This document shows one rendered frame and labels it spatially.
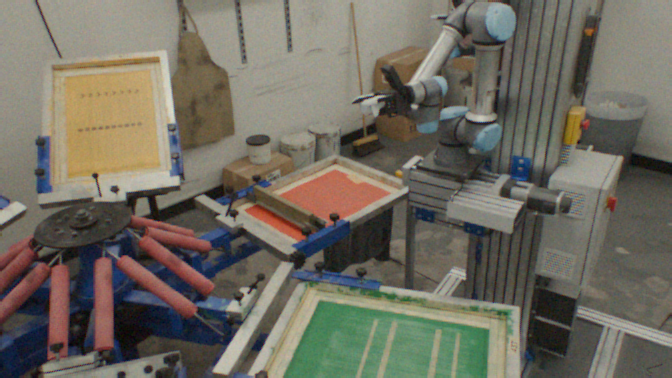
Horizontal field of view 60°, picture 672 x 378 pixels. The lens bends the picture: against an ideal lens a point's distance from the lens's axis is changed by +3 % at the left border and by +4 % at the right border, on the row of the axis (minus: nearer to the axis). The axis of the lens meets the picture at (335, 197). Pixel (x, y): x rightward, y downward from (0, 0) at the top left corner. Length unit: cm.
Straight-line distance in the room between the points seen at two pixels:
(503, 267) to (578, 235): 41
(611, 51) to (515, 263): 316
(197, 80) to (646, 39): 358
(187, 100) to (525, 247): 278
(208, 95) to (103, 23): 89
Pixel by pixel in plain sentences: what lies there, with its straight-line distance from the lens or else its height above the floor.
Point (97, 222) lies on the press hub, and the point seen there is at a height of 131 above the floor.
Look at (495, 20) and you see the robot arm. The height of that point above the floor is 186.
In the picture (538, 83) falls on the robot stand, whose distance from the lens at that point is 235.
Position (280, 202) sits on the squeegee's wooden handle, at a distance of 255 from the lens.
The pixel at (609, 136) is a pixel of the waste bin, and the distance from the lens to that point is 514.
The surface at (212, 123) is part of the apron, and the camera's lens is 459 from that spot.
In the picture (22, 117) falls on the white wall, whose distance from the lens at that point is 410.
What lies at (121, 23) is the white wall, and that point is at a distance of 422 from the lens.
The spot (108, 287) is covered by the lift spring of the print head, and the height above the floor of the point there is 120.
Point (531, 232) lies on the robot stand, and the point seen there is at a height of 94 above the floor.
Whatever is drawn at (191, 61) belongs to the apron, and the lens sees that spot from 445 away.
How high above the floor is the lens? 228
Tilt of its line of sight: 29 degrees down
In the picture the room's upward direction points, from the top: 2 degrees counter-clockwise
